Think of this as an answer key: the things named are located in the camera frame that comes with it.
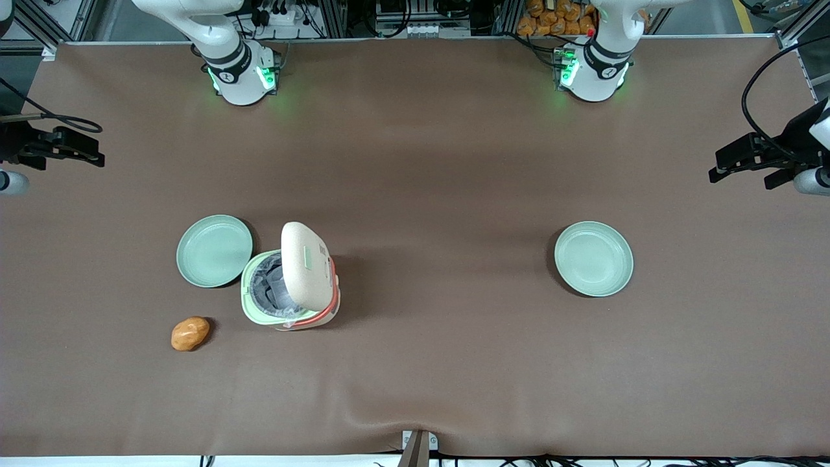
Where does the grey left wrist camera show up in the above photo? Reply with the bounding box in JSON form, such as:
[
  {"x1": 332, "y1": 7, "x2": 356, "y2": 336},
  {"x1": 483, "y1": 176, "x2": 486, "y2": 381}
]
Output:
[{"x1": 794, "y1": 167, "x2": 830, "y2": 197}]

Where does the brown potato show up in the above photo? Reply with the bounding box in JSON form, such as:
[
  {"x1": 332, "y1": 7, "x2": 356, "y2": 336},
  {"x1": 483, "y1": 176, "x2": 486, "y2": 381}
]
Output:
[{"x1": 171, "y1": 316, "x2": 211, "y2": 352}]

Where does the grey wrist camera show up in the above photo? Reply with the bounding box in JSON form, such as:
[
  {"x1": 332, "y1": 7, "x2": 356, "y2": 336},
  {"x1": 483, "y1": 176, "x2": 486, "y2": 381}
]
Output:
[
  {"x1": 0, "y1": 169, "x2": 30, "y2": 196},
  {"x1": 794, "y1": 167, "x2": 830, "y2": 197}
]

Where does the clear plastic bag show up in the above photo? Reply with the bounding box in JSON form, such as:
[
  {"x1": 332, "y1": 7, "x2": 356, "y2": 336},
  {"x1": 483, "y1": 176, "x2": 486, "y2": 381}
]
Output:
[{"x1": 251, "y1": 252, "x2": 313, "y2": 326}]

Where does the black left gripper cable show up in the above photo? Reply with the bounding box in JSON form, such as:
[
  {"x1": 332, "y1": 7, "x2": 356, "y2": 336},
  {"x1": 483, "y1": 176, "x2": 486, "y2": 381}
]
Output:
[{"x1": 741, "y1": 34, "x2": 830, "y2": 163}]

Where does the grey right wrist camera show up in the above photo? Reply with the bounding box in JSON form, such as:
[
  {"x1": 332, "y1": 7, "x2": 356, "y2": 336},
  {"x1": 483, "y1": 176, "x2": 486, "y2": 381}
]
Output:
[{"x1": 0, "y1": 169, "x2": 30, "y2": 196}]

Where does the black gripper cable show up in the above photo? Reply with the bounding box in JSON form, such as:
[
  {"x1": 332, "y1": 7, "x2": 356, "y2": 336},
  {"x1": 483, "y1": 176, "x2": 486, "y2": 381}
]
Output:
[
  {"x1": 0, "y1": 77, "x2": 104, "y2": 134},
  {"x1": 741, "y1": 34, "x2": 830, "y2": 163}
]

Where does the pale green plate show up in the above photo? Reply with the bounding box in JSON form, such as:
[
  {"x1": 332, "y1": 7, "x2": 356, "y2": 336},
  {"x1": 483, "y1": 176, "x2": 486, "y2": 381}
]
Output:
[
  {"x1": 176, "y1": 215, "x2": 254, "y2": 289},
  {"x1": 554, "y1": 221, "x2": 634, "y2": 298}
]

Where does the aluminium frame profile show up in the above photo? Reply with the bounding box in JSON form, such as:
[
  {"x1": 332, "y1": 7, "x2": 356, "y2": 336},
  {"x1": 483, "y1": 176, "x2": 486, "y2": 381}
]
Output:
[
  {"x1": 12, "y1": 0, "x2": 99, "y2": 61},
  {"x1": 774, "y1": 0, "x2": 830, "y2": 50}
]

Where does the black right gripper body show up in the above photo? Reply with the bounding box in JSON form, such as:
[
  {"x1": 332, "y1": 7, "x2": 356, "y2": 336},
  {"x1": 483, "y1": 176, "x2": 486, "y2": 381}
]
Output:
[{"x1": 0, "y1": 118, "x2": 56, "y2": 173}]

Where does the brown table cloth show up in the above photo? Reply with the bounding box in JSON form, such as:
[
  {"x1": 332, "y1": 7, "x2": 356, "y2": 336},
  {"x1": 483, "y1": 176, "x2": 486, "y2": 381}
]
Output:
[{"x1": 0, "y1": 38, "x2": 830, "y2": 459}]

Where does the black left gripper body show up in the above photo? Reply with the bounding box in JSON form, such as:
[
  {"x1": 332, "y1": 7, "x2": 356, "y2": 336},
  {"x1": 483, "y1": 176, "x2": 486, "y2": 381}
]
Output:
[{"x1": 777, "y1": 99, "x2": 830, "y2": 173}]

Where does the orange toy food pile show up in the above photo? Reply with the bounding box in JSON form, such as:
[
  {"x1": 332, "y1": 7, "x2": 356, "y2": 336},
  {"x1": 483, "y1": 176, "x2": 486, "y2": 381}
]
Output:
[{"x1": 516, "y1": 0, "x2": 597, "y2": 37}]

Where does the white power strip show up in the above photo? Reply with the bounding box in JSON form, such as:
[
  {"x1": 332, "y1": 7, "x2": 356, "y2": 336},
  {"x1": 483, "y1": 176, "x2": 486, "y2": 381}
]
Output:
[{"x1": 255, "y1": 6, "x2": 312, "y2": 27}]

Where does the black white electronics box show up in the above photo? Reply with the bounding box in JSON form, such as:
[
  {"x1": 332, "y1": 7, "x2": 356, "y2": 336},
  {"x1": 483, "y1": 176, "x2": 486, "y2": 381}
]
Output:
[{"x1": 374, "y1": 0, "x2": 473, "y2": 39}]

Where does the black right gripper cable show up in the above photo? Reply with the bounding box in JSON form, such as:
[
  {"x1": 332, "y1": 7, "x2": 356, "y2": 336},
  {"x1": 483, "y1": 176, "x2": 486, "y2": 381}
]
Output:
[{"x1": 0, "y1": 77, "x2": 104, "y2": 134}]

